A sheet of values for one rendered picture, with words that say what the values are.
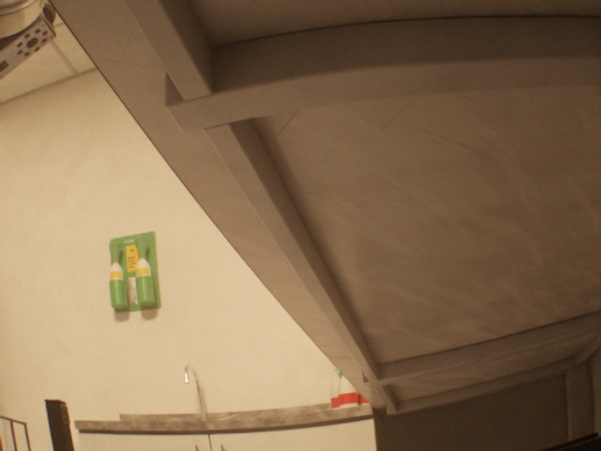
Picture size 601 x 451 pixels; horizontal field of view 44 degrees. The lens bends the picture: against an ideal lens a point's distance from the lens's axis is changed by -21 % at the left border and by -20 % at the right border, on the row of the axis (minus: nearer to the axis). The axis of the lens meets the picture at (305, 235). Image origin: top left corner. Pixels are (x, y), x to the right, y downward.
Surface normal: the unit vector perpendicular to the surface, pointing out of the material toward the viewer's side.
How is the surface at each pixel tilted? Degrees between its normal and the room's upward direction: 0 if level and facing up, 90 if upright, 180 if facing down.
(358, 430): 90
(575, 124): 180
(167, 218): 90
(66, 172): 90
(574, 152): 180
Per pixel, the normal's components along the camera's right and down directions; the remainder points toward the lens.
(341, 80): 0.11, 0.95
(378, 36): -0.15, -0.29
